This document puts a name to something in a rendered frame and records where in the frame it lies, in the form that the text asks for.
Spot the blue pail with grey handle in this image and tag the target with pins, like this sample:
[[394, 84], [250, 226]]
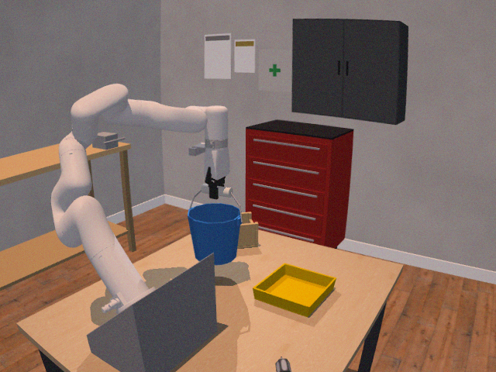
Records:
[[217, 228]]

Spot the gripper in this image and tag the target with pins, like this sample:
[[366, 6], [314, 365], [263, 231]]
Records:
[[216, 166]]

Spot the yellow shallow tray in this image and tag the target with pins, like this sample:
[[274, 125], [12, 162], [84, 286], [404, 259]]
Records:
[[288, 285]]

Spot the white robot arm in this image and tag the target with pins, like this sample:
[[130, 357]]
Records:
[[83, 221]]

